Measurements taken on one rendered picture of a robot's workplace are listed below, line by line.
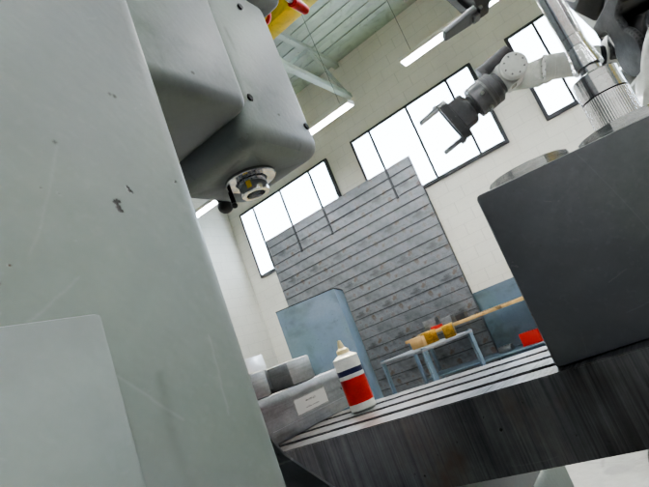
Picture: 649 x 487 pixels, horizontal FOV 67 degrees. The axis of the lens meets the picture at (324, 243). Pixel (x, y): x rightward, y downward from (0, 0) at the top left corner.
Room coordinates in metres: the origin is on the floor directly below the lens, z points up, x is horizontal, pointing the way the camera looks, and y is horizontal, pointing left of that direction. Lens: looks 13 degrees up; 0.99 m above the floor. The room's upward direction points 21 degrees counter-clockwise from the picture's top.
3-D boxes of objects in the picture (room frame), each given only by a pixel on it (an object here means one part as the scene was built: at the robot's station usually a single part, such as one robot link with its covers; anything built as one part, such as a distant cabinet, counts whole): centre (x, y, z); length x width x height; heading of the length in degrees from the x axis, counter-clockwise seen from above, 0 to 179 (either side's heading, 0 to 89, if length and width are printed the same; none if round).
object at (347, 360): (0.79, 0.03, 0.96); 0.04 x 0.04 x 0.11
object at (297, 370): (0.89, 0.18, 0.99); 0.15 x 0.06 x 0.04; 57
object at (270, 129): (0.76, 0.08, 1.47); 0.21 x 0.19 x 0.32; 59
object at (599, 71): (0.50, -0.34, 1.16); 0.05 x 0.05 x 0.01
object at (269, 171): (0.76, 0.07, 1.31); 0.09 x 0.09 x 0.01
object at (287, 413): (0.86, 0.19, 0.96); 0.35 x 0.15 x 0.11; 147
